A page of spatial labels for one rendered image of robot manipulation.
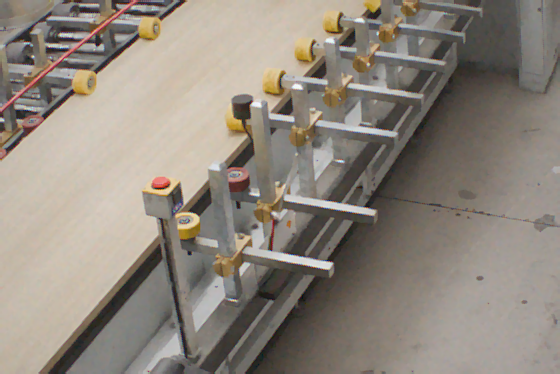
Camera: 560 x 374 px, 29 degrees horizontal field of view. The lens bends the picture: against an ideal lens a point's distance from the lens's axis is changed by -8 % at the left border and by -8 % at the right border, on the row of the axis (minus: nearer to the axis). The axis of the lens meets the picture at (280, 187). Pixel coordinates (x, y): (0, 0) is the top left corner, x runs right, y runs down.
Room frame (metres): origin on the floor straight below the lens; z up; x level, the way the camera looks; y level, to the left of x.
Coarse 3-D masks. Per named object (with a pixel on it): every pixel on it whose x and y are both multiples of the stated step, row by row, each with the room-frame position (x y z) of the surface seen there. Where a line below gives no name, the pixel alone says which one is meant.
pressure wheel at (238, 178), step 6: (234, 168) 2.89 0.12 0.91; (240, 168) 2.88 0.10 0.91; (228, 174) 2.86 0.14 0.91; (234, 174) 2.85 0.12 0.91; (240, 174) 2.86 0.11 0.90; (246, 174) 2.85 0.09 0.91; (228, 180) 2.82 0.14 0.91; (234, 180) 2.82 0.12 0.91; (240, 180) 2.82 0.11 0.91; (246, 180) 2.83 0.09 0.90; (234, 186) 2.81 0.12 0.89; (240, 186) 2.82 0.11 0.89; (246, 186) 2.83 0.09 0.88; (240, 204) 2.85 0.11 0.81
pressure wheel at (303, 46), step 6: (300, 36) 3.59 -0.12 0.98; (300, 42) 3.55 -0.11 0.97; (306, 42) 3.55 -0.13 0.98; (312, 42) 3.55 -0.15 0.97; (294, 48) 3.55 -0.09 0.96; (300, 48) 3.54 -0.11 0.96; (306, 48) 3.53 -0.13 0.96; (294, 54) 3.55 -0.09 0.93; (300, 54) 3.53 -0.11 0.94; (306, 54) 3.52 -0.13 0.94; (312, 54) 3.55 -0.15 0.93; (306, 60) 3.54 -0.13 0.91; (312, 60) 3.54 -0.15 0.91
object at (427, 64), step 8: (312, 48) 3.54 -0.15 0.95; (320, 48) 3.52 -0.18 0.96; (344, 48) 3.51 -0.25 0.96; (352, 48) 3.50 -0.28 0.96; (344, 56) 3.49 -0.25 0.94; (352, 56) 3.48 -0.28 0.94; (376, 56) 3.44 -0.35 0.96; (384, 56) 3.42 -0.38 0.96; (392, 56) 3.42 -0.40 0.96; (400, 56) 3.41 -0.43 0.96; (408, 56) 3.41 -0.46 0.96; (392, 64) 3.41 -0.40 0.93; (400, 64) 3.40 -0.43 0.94; (408, 64) 3.39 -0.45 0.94; (416, 64) 3.37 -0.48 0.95; (424, 64) 3.36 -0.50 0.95; (432, 64) 3.35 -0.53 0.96; (440, 64) 3.34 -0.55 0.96
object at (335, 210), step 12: (240, 192) 2.83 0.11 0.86; (252, 192) 2.83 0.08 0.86; (288, 204) 2.76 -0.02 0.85; (300, 204) 2.75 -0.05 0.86; (312, 204) 2.73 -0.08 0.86; (324, 204) 2.73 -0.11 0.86; (336, 204) 2.72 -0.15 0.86; (336, 216) 2.70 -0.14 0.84; (348, 216) 2.68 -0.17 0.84; (360, 216) 2.67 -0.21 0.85; (372, 216) 2.65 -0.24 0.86
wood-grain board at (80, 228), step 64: (192, 0) 4.23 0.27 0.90; (256, 0) 4.16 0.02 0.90; (320, 0) 4.10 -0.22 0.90; (128, 64) 3.69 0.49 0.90; (192, 64) 3.62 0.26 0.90; (256, 64) 3.57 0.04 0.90; (320, 64) 3.57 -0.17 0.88; (64, 128) 3.26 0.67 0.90; (128, 128) 3.21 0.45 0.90; (192, 128) 3.16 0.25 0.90; (0, 192) 2.90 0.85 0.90; (64, 192) 2.86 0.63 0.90; (128, 192) 2.82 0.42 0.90; (192, 192) 2.79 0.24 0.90; (0, 256) 2.55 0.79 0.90; (64, 256) 2.53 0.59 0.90; (128, 256) 2.50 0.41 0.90; (0, 320) 2.25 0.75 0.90; (64, 320) 2.24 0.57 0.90
